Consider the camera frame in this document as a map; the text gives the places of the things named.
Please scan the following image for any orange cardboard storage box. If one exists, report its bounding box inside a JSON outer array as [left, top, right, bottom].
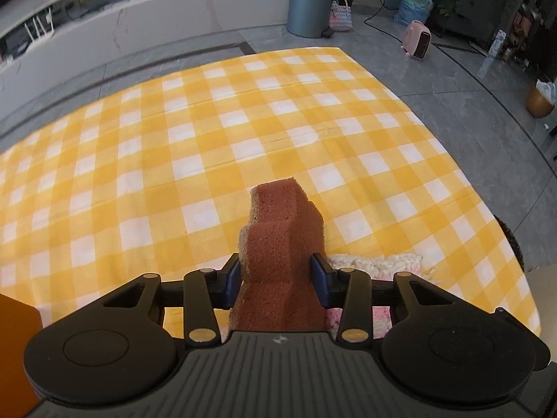
[[0, 293, 43, 418]]

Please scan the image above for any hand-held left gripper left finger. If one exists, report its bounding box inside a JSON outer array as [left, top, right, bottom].
[[101, 254, 243, 350]]

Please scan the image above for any white router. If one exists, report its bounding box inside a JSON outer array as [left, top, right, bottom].
[[23, 6, 55, 42]]

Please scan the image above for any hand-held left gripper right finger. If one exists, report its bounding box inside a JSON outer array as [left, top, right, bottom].
[[309, 254, 458, 346]]

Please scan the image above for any black round stool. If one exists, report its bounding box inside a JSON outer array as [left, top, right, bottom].
[[495, 215, 528, 273]]

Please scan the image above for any brown toast-shaped sponge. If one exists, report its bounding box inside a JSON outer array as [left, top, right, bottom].
[[228, 176, 330, 343]]

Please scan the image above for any grey trash can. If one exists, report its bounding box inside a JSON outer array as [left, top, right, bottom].
[[286, 0, 338, 39]]

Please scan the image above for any blue water bottle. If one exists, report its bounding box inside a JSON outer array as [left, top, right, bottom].
[[393, 0, 435, 27]]

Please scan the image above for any pink knitted item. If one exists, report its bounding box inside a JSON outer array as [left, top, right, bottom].
[[326, 252, 425, 341]]

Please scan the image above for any pink space heater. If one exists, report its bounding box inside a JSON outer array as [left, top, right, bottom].
[[401, 20, 433, 61]]

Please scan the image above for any black floor cable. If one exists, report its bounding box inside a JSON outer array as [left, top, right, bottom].
[[363, 0, 404, 38]]

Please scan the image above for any white marble tv console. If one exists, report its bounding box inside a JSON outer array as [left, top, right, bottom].
[[0, 0, 293, 93]]

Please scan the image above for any yellow checkered tablecloth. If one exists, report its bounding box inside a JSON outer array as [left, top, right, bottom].
[[0, 47, 543, 346]]

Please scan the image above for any pastel woven basket bag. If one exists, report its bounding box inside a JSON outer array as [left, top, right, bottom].
[[328, 0, 353, 33]]

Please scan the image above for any clear spray bottle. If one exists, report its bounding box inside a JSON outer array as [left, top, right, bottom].
[[478, 29, 508, 80]]

